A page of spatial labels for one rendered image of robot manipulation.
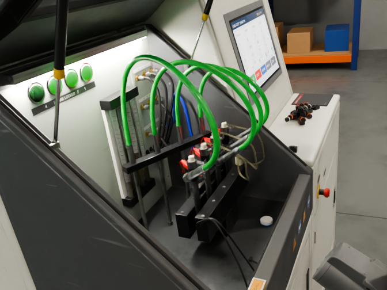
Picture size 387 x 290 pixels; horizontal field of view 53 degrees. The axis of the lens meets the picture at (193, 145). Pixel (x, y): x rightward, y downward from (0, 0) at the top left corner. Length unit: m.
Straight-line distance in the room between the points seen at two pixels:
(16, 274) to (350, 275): 0.85
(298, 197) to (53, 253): 0.69
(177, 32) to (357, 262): 0.98
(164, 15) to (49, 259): 0.83
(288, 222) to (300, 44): 5.33
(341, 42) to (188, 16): 5.07
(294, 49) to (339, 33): 0.67
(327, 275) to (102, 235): 0.45
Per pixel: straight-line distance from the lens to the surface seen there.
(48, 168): 0.82
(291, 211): 1.14
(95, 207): 0.79
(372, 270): 0.59
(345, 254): 0.58
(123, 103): 1.07
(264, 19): 1.80
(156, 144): 1.18
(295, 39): 6.30
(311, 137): 1.50
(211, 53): 1.31
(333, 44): 6.28
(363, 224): 2.73
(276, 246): 1.02
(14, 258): 1.12
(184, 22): 1.33
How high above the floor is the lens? 1.60
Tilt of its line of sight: 24 degrees down
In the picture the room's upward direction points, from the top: 8 degrees counter-clockwise
